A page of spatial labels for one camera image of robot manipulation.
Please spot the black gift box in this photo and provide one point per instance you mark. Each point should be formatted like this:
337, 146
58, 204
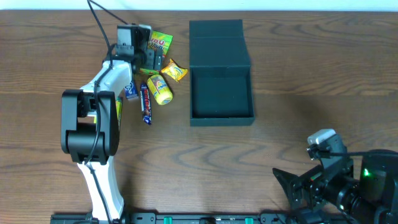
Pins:
220, 74

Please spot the yellow Mentos bottle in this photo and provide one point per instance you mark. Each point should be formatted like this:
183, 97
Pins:
159, 89

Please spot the green Pretz snack box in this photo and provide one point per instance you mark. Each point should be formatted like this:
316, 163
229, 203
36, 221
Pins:
119, 108

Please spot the green Haribo gummy bag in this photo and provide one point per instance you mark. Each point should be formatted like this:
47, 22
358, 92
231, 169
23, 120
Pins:
160, 43

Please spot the black mounting rail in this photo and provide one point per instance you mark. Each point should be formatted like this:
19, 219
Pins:
264, 218

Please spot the dark blue chocolate bar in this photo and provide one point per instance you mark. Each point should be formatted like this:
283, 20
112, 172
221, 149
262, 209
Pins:
145, 104

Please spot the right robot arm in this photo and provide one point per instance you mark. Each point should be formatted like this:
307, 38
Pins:
361, 185

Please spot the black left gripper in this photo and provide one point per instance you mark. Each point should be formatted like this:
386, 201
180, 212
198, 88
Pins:
155, 59

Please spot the blue Eclipse mint tin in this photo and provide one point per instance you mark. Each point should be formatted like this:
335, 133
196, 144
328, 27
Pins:
130, 91

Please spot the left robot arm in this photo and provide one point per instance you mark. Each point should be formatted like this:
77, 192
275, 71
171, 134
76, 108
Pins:
91, 120

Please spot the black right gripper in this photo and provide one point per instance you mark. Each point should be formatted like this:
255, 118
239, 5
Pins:
300, 188

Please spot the small orange candy packet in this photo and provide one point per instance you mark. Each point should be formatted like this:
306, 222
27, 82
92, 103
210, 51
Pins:
173, 70

